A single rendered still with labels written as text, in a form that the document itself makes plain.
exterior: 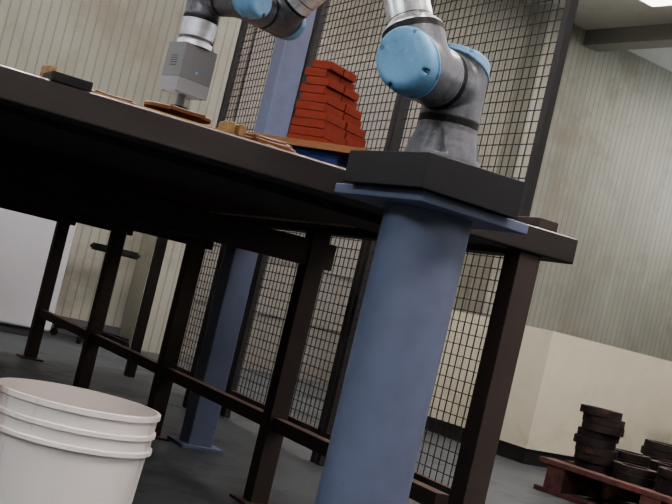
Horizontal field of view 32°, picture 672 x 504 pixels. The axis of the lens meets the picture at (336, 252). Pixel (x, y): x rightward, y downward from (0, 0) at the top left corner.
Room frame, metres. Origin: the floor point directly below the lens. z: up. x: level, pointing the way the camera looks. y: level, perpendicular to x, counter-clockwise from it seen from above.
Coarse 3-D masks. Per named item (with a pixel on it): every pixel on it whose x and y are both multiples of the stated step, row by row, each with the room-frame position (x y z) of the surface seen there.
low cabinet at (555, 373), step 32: (480, 320) 7.42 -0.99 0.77; (448, 352) 7.61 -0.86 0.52; (480, 352) 7.37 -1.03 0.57; (544, 352) 6.92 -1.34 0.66; (576, 352) 7.03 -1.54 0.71; (608, 352) 7.18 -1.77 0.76; (448, 384) 7.56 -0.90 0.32; (512, 384) 7.09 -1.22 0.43; (544, 384) 6.91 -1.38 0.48; (576, 384) 7.06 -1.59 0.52; (608, 384) 7.22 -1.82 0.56; (640, 384) 7.38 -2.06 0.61; (448, 416) 7.50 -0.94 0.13; (512, 416) 7.04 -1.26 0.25; (544, 416) 6.94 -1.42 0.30; (576, 416) 7.10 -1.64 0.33; (640, 416) 7.42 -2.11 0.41; (512, 448) 7.00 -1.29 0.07; (544, 448) 6.98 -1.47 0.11; (640, 448) 7.45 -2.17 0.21
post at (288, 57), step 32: (288, 64) 4.44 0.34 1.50; (288, 96) 4.45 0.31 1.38; (256, 128) 4.49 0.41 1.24; (224, 256) 4.49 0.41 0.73; (256, 256) 4.46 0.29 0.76; (224, 288) 4.43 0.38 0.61; (224, 320) 4.43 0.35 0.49; (224, 352) 4.45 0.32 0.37; (224, 384) 4.46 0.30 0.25; (192, 416) 4.44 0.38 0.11; (192, 448) 4.39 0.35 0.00
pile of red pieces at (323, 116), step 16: (320, 64) 3.31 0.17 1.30; (336, 64) 3.31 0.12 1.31; (320, 80) 3.30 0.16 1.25; (336, 80) 3.34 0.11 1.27; (352, 80) 3.39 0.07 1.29; (304, 96) 3.32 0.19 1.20; (320, 96) 3.29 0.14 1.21; (336, 96) 3.34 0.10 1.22; (352, 96) 3.39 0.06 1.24; (304, 112) 3.31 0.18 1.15; (320, 112) 3.28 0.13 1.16; (336, 112) 3.33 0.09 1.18; (352, 112) 3.39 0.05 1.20; (304, 128) 3.30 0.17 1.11; (320, 128) 3.27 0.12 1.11; (336, 128) 3.32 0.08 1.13; (352, 128) 3.39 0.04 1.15; (336, 144) 3.32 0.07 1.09; (352, 144) 3.39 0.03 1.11
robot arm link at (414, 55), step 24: (384, 0) 2.15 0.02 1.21; (408, 0) 2.11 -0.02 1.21; (408, 24) 2.08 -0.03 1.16; (432, 24) 2.09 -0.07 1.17; (384, 48) 2.09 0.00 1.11; (408, 48) 2.06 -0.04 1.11; (432, 48) 2.05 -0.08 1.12; (384, 72) 2.09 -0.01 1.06; (408, 72) 2.06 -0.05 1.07; (432, 72) 2.06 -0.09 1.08; (456, 72) 2.12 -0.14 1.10; (408, 96) 2.11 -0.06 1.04; (432, 96) 2.11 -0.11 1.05
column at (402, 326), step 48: (336, 192) 2.26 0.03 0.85; (384, 192) 2.13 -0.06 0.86; (384, 240) 2.19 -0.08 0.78; (432, 240) 2.15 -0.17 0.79; (384, 288) 2.17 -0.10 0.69; (432, 288) 2.16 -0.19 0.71; (384, 336) 2.16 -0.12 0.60; (432, 336) 2.17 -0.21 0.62; (384, 384) 2.15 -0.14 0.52; (432, 384) 2.20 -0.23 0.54; (336, 432) 2.20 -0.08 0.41; (384, 432) 2.15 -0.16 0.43; (336, 480) 2.17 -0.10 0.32; (384, 480) 2.15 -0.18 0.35
